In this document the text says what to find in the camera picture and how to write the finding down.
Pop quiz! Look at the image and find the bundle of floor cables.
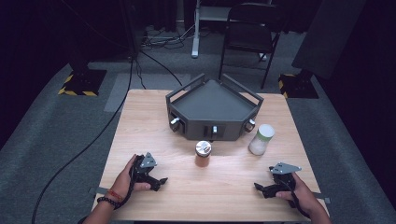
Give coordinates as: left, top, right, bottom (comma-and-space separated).
140, 23, 196, 51

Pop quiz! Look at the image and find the orange spice jar silver lid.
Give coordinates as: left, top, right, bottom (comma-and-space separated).
194, 140, 213, 168

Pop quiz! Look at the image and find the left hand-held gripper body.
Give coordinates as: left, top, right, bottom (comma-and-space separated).
130, 151, 159, 189

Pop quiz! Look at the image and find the white spice jar green-rimmed lid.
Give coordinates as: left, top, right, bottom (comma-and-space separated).
247, 123, 276, 157

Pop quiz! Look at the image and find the dark grey corner rack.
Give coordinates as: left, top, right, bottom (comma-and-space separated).
165, 73, 265, 142

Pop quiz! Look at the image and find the long black cable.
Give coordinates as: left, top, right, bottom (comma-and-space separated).
30, 57, 135, 224

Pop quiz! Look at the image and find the black folding chair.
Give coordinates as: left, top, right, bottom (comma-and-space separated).
218, 2, 290, 91

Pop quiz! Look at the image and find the red string bracelet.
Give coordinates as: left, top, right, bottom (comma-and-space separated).
106, 189, 124, 202

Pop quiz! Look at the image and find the grey tape strip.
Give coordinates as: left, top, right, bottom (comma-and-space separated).
88, 186, 110, 197
312, 191, 332, 205

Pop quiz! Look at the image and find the black bead bracelet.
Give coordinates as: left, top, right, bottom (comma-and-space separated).
96, 196, 121, 210

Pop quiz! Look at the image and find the person's right hand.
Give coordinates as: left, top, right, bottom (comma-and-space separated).
275, 172, 331, 219

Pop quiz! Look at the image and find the black stand pole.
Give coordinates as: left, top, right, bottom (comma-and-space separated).
119, 0, 140, 61

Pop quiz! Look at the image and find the black wrist strap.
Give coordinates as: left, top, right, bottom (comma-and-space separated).
279, 177, 312, 219
119, 155, 140, 209

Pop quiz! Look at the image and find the dark grey panel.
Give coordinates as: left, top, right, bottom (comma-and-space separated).
291, 0, 367, 80

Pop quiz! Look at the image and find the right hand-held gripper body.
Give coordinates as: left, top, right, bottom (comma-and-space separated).
268, 161, 303, 201

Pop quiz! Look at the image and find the thin black cable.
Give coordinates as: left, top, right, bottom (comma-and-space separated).
139, 49, 184, 88

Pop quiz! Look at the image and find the black yellow striped stand base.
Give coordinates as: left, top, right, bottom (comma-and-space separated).
277, 69, 319, 100
57, 59, 108, 97

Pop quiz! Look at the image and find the white desk leg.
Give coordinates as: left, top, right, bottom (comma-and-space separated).
190, 0, 232, 60

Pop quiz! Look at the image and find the person's left hand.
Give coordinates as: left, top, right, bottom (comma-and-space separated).
109, 154, 152, 203

